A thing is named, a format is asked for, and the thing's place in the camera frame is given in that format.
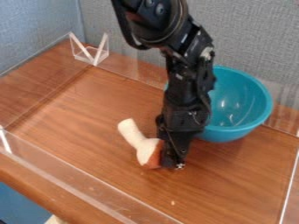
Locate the clear acrylic back barrier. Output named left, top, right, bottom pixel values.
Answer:
left=97, top=52, right=299, bottom=143

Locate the brown and white toy mushroom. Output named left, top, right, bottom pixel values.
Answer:
left=117, top=118, right=164, bottom=169

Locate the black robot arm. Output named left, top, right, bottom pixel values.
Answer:
left=110, top=0, right=216, bottom=169

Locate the clear acrylic corner bracket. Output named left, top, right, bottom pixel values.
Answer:
left=69, top=32, right=109, bottom=67

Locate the clear acrylic barrier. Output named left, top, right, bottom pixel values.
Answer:
left=97, top=52, right=299, bottom=143
left=0, top=126, right=182, bottom=224

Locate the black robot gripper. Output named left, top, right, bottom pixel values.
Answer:
left=154, top=97, right=211, bottom=169

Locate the clear acrylic front barrier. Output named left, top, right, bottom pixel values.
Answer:
left=0, top=126, right=182, bottom=224

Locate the blue plastic bowl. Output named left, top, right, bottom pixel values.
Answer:
left=162, top=65, right=275, bottom=144

